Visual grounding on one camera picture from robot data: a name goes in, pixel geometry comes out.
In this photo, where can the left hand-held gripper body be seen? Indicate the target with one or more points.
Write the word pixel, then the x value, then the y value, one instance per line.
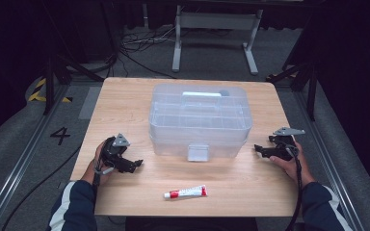
pixel 114 152

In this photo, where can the clear plastic storage box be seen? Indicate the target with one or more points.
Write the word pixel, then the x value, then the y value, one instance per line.
pixel 200 118

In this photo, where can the person's left hand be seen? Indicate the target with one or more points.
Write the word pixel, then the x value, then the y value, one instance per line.
pixel 93 168

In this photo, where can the metal floor rail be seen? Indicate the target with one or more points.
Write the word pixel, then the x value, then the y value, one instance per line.
pixel 330 166
pixel 16 170

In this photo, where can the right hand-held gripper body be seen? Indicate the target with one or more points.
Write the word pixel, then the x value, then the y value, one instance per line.
pixel 282 146

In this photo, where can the black metal stand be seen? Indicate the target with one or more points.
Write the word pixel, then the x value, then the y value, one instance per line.
pixel 49 86
pixel 311 86

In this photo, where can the white metal desk frame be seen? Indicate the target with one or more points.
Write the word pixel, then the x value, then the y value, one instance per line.
pixel 216 20

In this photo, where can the person's right hand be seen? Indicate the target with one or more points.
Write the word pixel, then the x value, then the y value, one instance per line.
pixel 294 166

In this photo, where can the white and red ointment tube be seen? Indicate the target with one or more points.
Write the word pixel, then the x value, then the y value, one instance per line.
pixel 186 192

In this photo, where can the yellow and black hazard tape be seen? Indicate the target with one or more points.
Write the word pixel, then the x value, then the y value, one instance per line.
pixel 40 93

